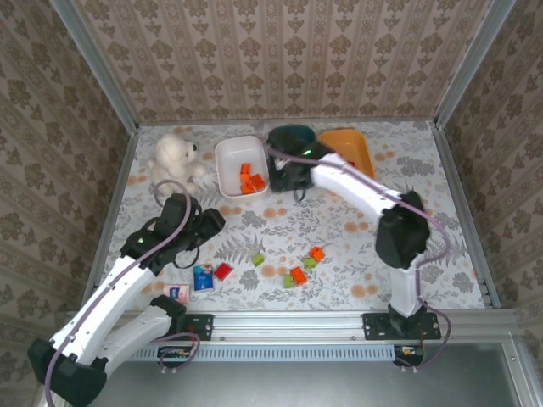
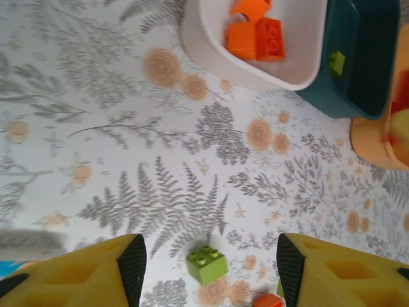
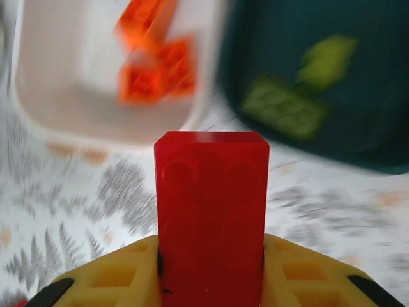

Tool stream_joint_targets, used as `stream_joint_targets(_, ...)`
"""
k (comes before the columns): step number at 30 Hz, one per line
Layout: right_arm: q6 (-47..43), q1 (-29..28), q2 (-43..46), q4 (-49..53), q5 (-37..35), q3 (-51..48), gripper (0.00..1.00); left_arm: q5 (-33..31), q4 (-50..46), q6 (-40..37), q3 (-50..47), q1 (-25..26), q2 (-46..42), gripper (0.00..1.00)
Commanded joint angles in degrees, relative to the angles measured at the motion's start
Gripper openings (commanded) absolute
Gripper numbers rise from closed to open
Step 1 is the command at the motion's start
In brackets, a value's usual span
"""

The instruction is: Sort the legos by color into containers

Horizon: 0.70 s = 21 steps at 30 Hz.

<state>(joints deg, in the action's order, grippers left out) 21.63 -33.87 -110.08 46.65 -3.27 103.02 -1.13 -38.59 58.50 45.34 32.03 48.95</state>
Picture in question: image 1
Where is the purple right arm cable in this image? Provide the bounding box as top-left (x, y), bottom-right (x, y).
top-left (262, 142), bottom-right (453, 370)

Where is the white plastic container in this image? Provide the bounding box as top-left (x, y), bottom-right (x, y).
top-left (214, 134), bottom-right (272, 203)

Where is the grey slotted cable duct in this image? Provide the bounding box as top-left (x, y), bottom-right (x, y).
top-left (126, 343), bottom-right (398, 362)

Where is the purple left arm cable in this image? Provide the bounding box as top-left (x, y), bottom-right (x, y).
top-left (42, 178), bottom-right (200, 407)

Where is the aluminium side rail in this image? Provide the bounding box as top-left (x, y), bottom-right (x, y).
top-left (81, 125), bottom-right (141, 310)
top-left (431, 122), bottom-right (502, 309)

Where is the teal plastic container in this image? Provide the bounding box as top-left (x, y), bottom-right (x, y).
top-left (266, 124), bottom-right (318, 192)

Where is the blue tissue pack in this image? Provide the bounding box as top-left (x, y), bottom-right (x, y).
top-left (193, 263), bottom-right (216, 292)

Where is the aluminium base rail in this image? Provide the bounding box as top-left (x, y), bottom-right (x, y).
top-left (67, 308), bottom-right (518, 345)

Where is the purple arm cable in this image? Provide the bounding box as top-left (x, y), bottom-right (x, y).
top-left (262, 142), bottom-right (453, 370)
top-left (42, 178), bottom-right (200, 407)

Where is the pink tissue pack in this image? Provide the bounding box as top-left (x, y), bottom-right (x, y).
top-left (163, 282), bottom-right (191, 304)

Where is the orange plastic container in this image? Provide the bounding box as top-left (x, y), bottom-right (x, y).
top-left (316, 128), bottom-right (378, 181)

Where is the floral print tablecloth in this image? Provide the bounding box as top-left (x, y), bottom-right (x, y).
top-left (99, 120), bottom-right (487, 313)

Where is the white teddy bear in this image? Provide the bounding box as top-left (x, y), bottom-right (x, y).
top-left (147, 131), bottom-right (209, 196)

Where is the aluminium frame post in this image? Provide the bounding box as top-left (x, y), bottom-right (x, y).
top-left (49, 0), bottom-right (140, 135)
top-left (433, 0), bottom-right (517, 128)

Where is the aluminium wall-side rail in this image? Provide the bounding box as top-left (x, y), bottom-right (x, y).
top-left (137, 117), bottom-right (437, 127)

